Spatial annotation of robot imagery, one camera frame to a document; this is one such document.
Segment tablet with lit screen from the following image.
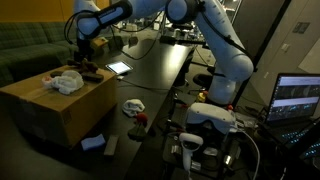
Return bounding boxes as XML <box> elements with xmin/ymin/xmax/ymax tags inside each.
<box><xmin>105</xmin><ymin>60</ymin><xmax>134</xmax><ymax>76</ymax></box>

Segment plaid green sofa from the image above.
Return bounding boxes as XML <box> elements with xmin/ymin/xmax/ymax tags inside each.
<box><xmin>0</xmin><ymin>21</ymin><xmax>81</xmax><ymax>88</ymax></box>

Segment white headset cable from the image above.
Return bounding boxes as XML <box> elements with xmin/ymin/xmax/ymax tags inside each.
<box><xmin>233</xmin><ymin>128</ymin><xmax>262</xmax><ymax>180</ymax></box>

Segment blue sponge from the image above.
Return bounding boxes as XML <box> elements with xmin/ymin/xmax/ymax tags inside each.
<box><xmin>80</xmin><ymin>133</ymin><xmax>107</xmax><ymax>152</ymax></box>

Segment yellow rubber duck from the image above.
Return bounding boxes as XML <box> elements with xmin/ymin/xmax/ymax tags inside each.
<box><xmin>195</xmin><ymin>90</ymin><xmax>209</xmax><ymax>103</ymax></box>

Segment white VR headset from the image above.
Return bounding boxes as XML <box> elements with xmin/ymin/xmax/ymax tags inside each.
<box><xmin>184</xmin><ymin>102</ymin><xmax>238</xmax><ymax>135</ymax></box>

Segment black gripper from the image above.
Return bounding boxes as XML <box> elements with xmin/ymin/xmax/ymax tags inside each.
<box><xmin>75</xmin><ymin>36</ymin><xmax>95</xmax><ymax>64</ymax></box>

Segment large cardboard box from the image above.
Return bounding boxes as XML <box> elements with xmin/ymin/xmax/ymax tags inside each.
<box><xmin>0</xmin><ymin>64</ymin><xmax>118</xmax><ymax>149</ymax></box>

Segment crumpled white cloth red mark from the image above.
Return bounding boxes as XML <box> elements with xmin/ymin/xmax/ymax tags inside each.
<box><xmin>41</xmin><ymin>69</ymin><xmax>85</xmax><ymax>96</ymax></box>

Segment white wall sheet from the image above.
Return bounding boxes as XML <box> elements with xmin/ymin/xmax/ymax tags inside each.
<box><xmin>297</xmin><ymin>46</ymin><xmax>320</xmax><ymax>74</ymax></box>

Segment laptop with dark interface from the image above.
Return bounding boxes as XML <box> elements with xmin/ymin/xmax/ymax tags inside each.
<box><xmin>264</xmin><ymin>72</ymin><xmax>320</xmax><ymax>161</ymax></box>

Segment small cardboard box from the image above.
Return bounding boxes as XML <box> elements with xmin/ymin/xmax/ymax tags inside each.
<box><xmin>90</xmin><ymin>35</ymin><xmax>110</xmax><ymax>52</ymax></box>

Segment white VR controller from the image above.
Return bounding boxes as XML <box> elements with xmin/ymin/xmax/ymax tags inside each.
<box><xmin>178</xmin><ymin>132</ymin><xmax>205</xmax><ymax>172</ymax></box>

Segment thick black foam block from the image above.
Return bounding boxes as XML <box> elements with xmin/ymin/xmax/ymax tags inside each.
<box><xmin>80</xmin><ymin>71</ymin><xmax>105</xmax><ymax>84</ymax></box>

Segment large white towel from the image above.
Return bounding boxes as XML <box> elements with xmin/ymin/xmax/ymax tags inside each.
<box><xmin>121</xmin><ymin>98</ymin><xmax>146</xmax><ymax>118</ymax></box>

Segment grey wall panel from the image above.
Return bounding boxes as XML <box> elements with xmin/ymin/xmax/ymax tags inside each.
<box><xmin>292</xmin><ymin>21</ymin><xmax>311</xmax><ymax>35</ymax></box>

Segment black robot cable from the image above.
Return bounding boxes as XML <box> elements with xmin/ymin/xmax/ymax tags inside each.
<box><xmin>63</xmin><ymin>0</ymin><xmax>258</xmax><ymax>73</ymax></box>

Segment black stool seat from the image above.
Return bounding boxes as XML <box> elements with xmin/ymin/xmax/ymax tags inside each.
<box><xmin>192</xmin><ymin>72</ymin><xmax>219</xmax><ymax>88</ymax></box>

